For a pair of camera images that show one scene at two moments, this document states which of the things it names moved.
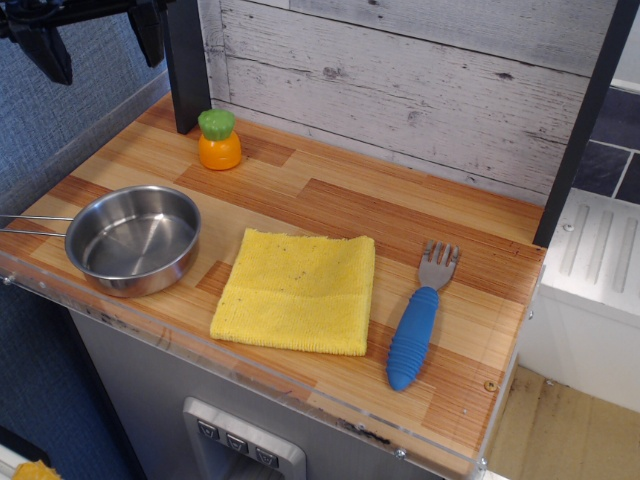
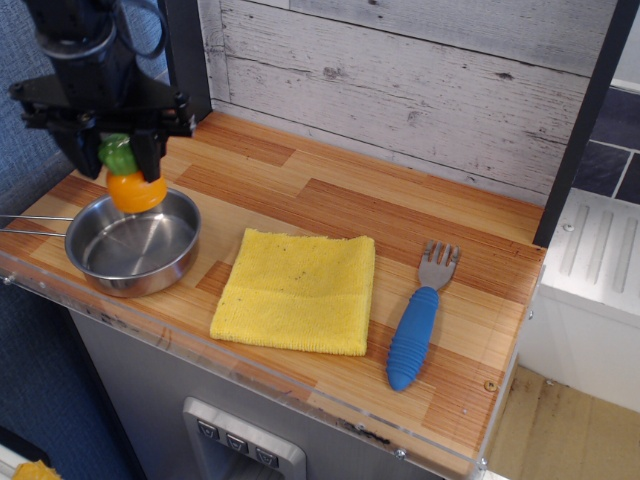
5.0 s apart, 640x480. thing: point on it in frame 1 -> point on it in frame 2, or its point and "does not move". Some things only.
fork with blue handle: [418, 318] does not move
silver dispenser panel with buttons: [232, 449] does not move
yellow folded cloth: [300, 292] does not move
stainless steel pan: [128, 242] does not move
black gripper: [33, 26] -> [109, 94]
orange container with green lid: [219, 147] -> [128, 188]
